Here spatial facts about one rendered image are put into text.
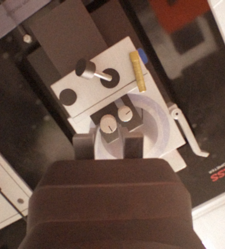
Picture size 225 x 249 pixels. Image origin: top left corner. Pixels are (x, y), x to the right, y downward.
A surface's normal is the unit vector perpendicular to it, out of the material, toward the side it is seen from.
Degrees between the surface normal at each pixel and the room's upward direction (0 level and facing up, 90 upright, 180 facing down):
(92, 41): 90
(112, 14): 90
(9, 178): 90
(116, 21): 90
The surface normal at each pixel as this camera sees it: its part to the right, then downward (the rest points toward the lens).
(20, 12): 0.03, 0.28
